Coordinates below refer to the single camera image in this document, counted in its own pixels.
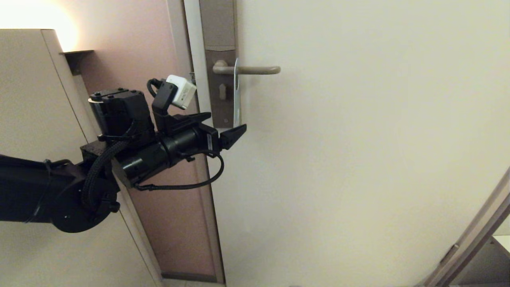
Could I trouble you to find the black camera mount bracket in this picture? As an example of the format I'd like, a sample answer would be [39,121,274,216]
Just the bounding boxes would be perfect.
[151,82,212,136]

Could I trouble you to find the blue and white door hanger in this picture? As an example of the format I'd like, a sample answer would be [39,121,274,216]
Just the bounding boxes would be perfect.
[233,58,241,129]

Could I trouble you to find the black looping gripper cable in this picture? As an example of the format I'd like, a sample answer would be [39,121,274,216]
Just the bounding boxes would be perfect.
[133,149,225,192]

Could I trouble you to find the small brown frame hinge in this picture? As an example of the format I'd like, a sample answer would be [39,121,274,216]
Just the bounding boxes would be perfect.
[439,244,459,265]

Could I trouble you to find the dark baseboard strip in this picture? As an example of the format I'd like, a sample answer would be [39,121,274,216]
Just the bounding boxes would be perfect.
[161,272,219,283]

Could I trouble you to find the brown metal lock plate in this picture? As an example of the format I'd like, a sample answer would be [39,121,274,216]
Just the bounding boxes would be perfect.
[199,0,239,129]

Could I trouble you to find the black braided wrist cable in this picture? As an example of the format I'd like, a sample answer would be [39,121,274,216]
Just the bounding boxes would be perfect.
[82,140,132,208]

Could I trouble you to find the brown wooden side frame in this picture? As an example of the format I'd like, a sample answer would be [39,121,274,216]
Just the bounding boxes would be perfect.
[414,165,510,287]

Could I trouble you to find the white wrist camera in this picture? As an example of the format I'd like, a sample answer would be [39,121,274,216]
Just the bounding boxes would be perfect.
[165,75,197,110]

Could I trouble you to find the beige metal door handle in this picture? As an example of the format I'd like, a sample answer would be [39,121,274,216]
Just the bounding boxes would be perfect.
[212,60,281,76]

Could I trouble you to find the beige door frame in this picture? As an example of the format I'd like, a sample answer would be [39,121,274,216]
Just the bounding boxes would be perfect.
[167,0,226,284]

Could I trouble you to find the beige cabinet panel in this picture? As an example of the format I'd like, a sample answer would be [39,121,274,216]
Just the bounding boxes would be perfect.
[0,29,164,287]

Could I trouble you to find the white room door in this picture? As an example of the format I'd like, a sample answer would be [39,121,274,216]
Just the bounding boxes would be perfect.
[183,0,510,287]

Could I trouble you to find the dark wall light ledge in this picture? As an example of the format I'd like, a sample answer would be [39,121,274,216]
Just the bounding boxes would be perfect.
[60,50,95,75]

